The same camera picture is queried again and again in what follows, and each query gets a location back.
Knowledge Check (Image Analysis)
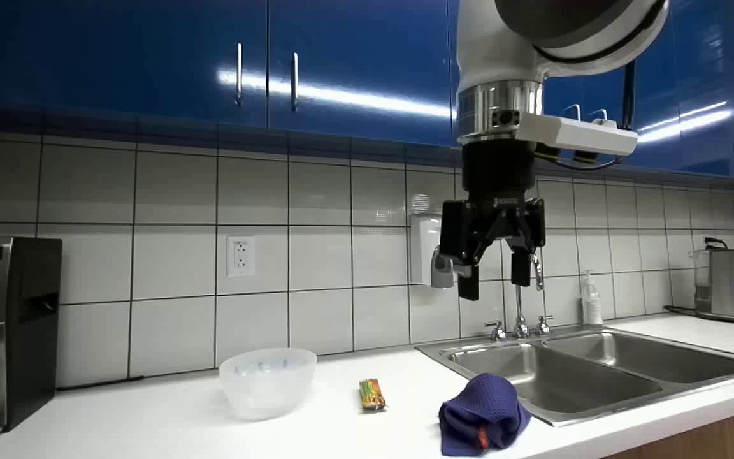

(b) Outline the stainless steel double sink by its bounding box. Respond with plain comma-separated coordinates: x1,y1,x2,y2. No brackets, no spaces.
416,324,734,429

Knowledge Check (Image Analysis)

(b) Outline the blue upper cabinet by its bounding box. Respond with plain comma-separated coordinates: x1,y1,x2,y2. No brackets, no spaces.
0,0,734,187

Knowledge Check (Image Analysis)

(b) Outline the wooden lower cabinet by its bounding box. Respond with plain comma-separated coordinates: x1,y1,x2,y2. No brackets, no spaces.
609,400,734,459

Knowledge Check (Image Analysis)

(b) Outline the white wall soap dispenser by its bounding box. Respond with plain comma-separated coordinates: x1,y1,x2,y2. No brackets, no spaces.
407,214,456,291

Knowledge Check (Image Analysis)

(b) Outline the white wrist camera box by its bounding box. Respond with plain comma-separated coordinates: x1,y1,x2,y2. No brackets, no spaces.
521,113,640,161

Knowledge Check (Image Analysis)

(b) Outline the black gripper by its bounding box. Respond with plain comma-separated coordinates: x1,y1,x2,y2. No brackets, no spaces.
439,137,550,303

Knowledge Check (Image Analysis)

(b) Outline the black coffee machine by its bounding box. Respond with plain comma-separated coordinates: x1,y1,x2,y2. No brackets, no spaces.
0,235,64,459

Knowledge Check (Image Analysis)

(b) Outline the blue towel with red tag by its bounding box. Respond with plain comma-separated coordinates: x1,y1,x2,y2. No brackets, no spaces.
436,369,533,459

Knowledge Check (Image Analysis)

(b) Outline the chrome gooseneck faucet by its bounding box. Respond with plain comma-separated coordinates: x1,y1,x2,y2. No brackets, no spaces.
513,252,550,339

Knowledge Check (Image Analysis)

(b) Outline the clear soap bottle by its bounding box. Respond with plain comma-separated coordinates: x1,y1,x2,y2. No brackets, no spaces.
578,270,607,330

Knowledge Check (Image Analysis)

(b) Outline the steel countertop appliance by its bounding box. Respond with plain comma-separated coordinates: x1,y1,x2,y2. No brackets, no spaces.
692,235,734,326

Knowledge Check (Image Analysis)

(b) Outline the white wall outlet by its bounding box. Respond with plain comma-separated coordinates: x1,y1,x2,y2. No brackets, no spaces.
227,235,256,279

